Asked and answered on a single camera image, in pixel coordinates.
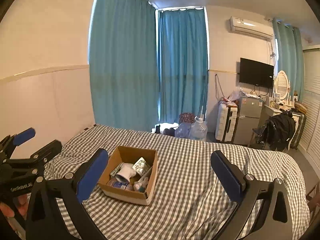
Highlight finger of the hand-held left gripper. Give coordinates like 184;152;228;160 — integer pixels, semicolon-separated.
0;140;62;180
0;127;36;159

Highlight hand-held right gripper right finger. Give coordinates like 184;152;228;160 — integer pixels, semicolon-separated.
210;150;294;240

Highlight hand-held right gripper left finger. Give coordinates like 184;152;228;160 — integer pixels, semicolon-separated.
25;148;109;240

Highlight brown cardboard box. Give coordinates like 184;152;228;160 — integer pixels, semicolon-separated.
98;146;159;206

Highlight white sock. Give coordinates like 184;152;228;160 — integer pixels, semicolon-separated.
116;163;138;183

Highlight white plush toy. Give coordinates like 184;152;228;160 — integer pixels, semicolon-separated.
134;176;150;193

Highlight person's left hand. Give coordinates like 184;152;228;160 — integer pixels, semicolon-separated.
0;194;28;218

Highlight white suitcase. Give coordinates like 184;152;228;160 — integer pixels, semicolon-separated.
215;102;238;144

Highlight clear water jug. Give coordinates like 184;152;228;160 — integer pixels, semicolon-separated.
189;116;208;142

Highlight silver mini fridge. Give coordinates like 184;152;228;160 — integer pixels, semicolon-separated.
234;91;267;145

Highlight blue water jug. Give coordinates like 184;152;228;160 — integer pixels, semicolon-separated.
175;122;193;139

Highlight black jacket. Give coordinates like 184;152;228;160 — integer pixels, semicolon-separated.
260;111;297;152

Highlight dark patterned bag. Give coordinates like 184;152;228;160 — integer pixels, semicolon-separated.
179;112;196;124

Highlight dark shoes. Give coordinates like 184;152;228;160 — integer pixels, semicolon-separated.
151;124;179;137

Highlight clear plastic bag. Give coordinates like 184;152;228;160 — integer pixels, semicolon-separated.
226;88;242;102

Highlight dark green suitcase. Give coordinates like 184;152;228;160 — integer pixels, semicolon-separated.
290;114;307;151

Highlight white oval mirror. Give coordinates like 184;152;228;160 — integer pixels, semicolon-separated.
273;70;292;101

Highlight white louvered wardrobe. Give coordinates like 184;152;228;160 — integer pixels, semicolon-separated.
299;45;320;166

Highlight narrow teal curtain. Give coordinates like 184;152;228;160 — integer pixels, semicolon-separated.
156;7;209;126

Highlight wide teal curtain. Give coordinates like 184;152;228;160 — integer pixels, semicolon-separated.
89;0;160;133

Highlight teal curtain beside wardrobe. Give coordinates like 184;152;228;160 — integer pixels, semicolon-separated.
272;17;304;103

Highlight white air conditioner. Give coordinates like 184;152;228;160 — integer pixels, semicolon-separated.
227;16;274;41

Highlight hanging wall cable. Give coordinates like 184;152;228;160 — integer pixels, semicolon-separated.
214;73;226;103

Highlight black wall television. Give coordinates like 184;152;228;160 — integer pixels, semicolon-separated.
239;57;275;89

